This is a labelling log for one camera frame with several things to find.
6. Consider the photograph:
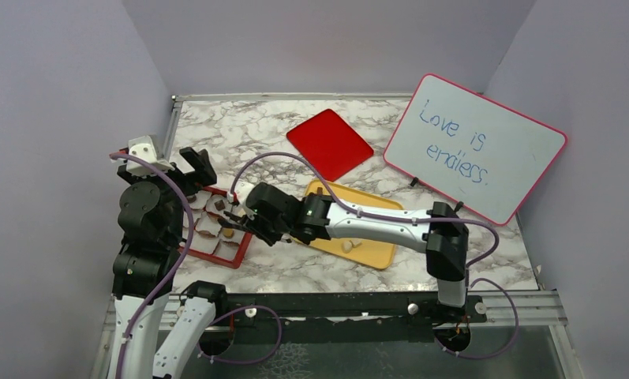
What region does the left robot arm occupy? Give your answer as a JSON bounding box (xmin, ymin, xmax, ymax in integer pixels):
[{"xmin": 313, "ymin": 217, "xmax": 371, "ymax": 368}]
[{"xmin": 107, "ymin": 148, "xmax": 228, "ymax": 378}]

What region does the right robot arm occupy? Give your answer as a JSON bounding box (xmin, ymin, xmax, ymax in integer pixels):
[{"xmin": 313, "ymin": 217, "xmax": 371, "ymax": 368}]
[{"xmin": 238, "ymin": 182, "xmax": 469, "ymax": 321}]

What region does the black mounting rail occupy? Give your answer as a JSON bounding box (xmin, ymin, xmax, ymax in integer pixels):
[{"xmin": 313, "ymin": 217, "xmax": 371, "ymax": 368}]
[{"xmin": 196, "ymin": 291, "xmax": 487, "ymax": 351}]

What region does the pink framed whiteboard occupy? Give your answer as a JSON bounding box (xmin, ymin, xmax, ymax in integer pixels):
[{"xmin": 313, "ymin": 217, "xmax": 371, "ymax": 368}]
[{"xmin": 383, "ymin": 73, "xmax": 568, "ymax": 225}]

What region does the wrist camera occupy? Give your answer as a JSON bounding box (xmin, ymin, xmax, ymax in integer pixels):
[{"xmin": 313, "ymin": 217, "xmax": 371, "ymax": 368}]
[
  {"xmin": 121, "ymin": 135, "xmax": 174, "ymax": 177},
  {"xmin": 227, "ymin": 181, "xmax": 255, "ymax": 206}
]

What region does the red compartment box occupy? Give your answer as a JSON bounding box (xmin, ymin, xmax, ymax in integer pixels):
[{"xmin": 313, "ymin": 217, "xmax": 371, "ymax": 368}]
[{"xmin": 182, "ymin": 187, "xmax": 252, "ymax": 269}]

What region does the round caramel chocolate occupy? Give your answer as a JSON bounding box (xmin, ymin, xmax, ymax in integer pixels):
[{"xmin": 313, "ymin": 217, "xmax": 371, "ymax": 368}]
[{"xmin": 222, "ymin": 228, "xmax": 234, "ymax": 239}]

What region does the dark square chocolate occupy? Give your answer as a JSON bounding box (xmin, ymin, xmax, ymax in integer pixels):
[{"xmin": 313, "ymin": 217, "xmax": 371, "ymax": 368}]
[{"xmin": 213, "ymin": 200, "xmax": 227, "ymax": 212}]

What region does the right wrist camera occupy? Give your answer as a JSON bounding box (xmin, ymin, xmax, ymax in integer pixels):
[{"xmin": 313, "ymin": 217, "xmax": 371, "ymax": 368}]
[{"xmin": 227, "ymin": 181, "xmax": 255, "ymax": 206}]

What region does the yellow plastic tray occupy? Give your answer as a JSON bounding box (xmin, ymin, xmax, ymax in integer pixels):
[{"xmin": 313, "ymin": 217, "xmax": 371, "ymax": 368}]
[{"xmin": 309, "ymin": 182, "xmax": 403, "ymax": 270}]

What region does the red box lid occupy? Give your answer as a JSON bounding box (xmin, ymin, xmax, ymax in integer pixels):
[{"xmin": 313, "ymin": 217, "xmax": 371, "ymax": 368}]
[{"xmin": 286, "ymin": 109, "xmax": 373, "ymax": 182}]

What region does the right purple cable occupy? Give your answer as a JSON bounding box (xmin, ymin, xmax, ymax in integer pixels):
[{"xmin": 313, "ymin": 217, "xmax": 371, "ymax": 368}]
[{"xmin": 228, "ymin": 152, "xmax": 520, "ymax": 362}]

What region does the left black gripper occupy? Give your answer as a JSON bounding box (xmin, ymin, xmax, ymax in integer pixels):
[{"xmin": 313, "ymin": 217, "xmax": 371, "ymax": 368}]
[{"xmin": 121, "ymin": 146, "xmax": 215, "ymax": 244}]

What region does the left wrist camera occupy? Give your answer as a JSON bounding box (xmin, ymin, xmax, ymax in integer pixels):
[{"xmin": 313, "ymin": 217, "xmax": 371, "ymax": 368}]
[{"xmin": 121, "ymin": 135, "xmax": 174, "ymax": 177}]

